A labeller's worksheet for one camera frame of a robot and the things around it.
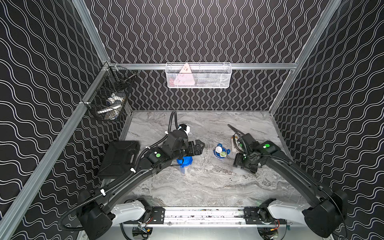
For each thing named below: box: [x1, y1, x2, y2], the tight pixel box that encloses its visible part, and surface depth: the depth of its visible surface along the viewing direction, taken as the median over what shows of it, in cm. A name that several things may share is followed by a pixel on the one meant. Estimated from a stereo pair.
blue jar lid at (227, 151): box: [214, 143, 231, 159], surface depth 99 cm
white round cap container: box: [215, 146, 223, 153], surface depth 99 cm
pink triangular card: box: [173, 63, 195, 86], surface depth 91 cm
